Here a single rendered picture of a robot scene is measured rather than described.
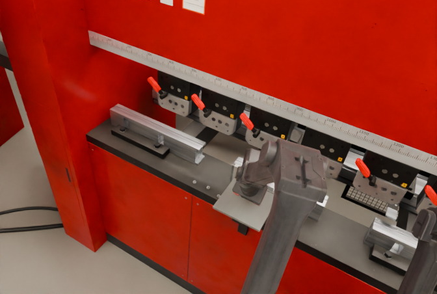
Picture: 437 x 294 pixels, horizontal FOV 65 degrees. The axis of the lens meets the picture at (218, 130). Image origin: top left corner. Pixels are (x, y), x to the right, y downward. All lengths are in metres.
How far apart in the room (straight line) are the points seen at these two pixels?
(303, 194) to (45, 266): 1.99
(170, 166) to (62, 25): 0.70
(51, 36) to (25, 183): 1.60
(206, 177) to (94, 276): 1.06
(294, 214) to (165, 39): 0.88
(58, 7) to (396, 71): 1.14
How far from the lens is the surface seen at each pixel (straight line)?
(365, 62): 1.02
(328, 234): 1.42
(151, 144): 1.60
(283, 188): 0.54
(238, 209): 1.23
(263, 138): 1.27
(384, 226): 1.42
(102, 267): 2.29
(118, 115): 1.69
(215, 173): 1.51
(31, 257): 2.44
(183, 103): 1.35
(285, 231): 0.58
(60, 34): 1.47
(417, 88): 1.04
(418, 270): 0.97
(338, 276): 1.44
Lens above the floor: 1.96
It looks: 39 degrees down
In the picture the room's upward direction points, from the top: 6 degrees clockwise
